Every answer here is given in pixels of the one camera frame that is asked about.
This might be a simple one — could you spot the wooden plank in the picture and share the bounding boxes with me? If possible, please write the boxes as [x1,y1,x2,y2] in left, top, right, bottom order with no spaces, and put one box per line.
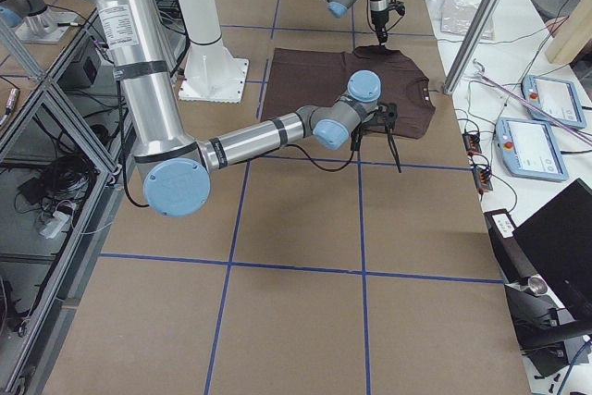
[545,0,591,64]

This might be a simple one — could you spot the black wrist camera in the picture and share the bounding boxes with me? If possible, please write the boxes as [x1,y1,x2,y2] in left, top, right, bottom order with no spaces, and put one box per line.
[375,102,398,132]
[388,0,406,18]

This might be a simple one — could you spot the brown t-shirt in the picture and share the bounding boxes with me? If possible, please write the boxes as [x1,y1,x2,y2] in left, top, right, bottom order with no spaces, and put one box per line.
[260,45,436,139]

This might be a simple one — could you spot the near blue teach pendant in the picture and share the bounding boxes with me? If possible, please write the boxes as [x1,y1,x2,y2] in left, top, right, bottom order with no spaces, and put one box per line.
[495,117,569,182]

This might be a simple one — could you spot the white reacher grabber tool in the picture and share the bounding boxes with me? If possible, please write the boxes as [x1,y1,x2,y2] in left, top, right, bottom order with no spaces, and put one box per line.
[472,58,592,146]

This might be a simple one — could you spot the black orange connector board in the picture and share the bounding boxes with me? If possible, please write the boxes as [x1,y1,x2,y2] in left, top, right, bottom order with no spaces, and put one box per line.
[462,131,483,154]

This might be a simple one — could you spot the black camera cable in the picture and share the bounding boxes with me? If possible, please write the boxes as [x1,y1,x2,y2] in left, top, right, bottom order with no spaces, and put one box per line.
[119,107,403,209]

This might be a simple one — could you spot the third robot base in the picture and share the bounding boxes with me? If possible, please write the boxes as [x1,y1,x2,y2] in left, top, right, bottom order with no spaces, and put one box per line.
[1,0,79,44]

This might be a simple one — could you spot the black laptop box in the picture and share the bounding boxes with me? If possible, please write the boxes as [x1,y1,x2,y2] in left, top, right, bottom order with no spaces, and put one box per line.
[514,179,591,319]

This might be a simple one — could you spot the blue teach pendant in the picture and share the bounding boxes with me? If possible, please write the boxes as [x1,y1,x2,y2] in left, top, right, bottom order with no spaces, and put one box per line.
[495,117,569,182]
[522,75,586,130]

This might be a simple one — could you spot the clear plastic bag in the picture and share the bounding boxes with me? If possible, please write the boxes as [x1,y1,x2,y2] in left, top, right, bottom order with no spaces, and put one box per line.
[440,0,479,35]

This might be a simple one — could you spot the aluminium side frame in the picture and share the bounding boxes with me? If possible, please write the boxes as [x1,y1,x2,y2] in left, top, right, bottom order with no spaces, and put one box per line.
[1,23,135,394]

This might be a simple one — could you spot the aluminium frame post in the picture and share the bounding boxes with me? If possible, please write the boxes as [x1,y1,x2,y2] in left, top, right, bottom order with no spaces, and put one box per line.
[443,0,500,94]

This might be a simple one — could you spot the far blue teach pendant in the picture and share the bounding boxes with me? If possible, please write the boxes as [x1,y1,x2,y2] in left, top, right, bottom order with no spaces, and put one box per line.
[522,75,586,130]

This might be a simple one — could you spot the white central pedestal column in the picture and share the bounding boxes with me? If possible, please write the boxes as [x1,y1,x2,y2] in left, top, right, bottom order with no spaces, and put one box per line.
[179,0,249,104]

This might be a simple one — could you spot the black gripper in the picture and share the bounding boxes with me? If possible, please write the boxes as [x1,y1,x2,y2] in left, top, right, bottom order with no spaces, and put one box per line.
[350,129,364,151]
[370,10,388,46]

